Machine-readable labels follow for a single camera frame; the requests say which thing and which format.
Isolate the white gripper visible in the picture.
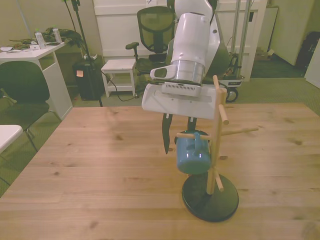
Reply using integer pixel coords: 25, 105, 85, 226
141, 83, 217, 155

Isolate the blue enamel mug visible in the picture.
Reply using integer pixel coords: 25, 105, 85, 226
175, 129, 213, 175

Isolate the wooden mug tree black base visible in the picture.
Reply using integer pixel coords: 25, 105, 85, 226
176, 74, 240, 223

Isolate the metal wheeled cart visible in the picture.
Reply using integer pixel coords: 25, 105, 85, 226
219, 0, 253, 103

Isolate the small white stool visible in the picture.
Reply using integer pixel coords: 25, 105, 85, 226
100, 59, 138, 98

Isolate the black box with note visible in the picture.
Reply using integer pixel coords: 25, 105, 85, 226
72, 61, 105, 101

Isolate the black mesh office chair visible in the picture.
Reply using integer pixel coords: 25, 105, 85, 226
124, 6, 176, 76

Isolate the cardboard box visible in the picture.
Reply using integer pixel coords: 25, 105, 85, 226
254, 47, 276, 61

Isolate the black tripod stand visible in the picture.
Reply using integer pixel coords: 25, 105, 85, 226
61, 0, 104, 108

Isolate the camouflage clothing pile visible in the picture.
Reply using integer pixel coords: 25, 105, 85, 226
9, 26, 82, 48

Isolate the clear water bottle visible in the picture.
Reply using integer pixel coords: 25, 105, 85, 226
51, 27, 62, 44
34, 28, 47, 50

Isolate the dark plastic chair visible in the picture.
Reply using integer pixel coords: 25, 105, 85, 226
0, 60, 63, 153

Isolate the white desk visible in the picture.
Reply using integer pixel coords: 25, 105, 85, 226
0, 41, 74, 121

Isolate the white folding tabletop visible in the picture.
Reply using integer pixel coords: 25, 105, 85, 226
0, 124, 23, 156

